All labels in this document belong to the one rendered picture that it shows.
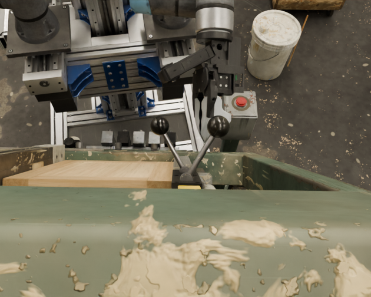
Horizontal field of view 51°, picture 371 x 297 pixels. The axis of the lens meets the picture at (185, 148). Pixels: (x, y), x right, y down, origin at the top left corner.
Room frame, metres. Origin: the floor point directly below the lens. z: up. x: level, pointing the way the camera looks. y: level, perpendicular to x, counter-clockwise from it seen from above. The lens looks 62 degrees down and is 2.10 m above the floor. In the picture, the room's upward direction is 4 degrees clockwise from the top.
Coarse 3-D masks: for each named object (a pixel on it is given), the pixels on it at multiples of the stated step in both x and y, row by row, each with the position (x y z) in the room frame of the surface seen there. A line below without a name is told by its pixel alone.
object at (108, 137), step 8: (104, 136) 0.74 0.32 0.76; (112, 136) 0.74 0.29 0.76; (120, 136) 0.74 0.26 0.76; (128, 136) 0.74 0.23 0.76; (136, 136) 0.74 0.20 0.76; (144, 136) 0.75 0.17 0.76; (152, 136) 0.75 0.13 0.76; (168, 136) 0.75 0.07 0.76; (64, 144) 0.70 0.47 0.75; (72, 144) 0.68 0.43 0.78; (104, 144) 0.71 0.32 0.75; (112, 144) 0.71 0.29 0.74; (128, 144) 0.72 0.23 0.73; (136, 144) 0.71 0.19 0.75; (144, 144) 0.73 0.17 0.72; (160, 144) 0.75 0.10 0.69
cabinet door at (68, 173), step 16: (64, 160) 0.55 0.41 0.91; (80, 160) 0.56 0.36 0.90; (16, 176) 0.33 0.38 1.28; (32, 176) 0.34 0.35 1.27; (48, 176) 0.34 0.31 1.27; (64, 176) 0.35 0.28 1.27; (80, 176) 0.35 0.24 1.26; (96, 176) 0.36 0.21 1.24; (112, 176) 0.37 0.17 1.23; (128, 176) 0.37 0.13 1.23; (144, 176) 0.38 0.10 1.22; (160, 176) 0.37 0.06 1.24
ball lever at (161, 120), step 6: (156, 120) 0.40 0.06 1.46; (162, 120) 0.40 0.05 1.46; (150, 126) 0.39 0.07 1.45; (156, 126) 0.38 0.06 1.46; (162, 126) 0.38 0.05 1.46; (168, 126) 0.39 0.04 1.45; (156, 132) 0.38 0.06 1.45; (162, 132) 0.38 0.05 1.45; (168, 138) 0.37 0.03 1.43; (168, 144) 0.36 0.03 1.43; (174, 150) 0.35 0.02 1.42; (174, 156) 0.34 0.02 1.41; (180, 162) 0.33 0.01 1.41; (180, 168) 0.32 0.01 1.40; (186, 168) 0.32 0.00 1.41
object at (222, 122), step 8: (216, 120) 0.34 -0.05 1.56; (224, 120) 0.34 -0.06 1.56; (208, 128) 0.33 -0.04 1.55; (216, 128) 0.33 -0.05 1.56; (224, 128) 0.33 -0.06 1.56; (216, 136) 0.32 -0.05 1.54; (208, 144) 0.31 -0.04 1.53; (200, 152) 0.30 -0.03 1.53; (200, 160) 0.29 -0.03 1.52; (192, 168) 0.27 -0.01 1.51; (184, 176) 0.26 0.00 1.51
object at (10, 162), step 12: (48, 144) 0.59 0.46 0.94; (60, 144) 0.60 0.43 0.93; (0, 156) 0.35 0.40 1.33; (12, 156) 0.38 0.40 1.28; (24, 156) 0.42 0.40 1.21; (36, 156) 0.45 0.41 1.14; (48, 156) 0.50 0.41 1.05; (60, 156) 0.55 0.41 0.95; (0, 168) 0.33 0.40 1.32; (12, 168) 0.36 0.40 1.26; (24, 168) 0.39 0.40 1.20; (0, 180) 0.31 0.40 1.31
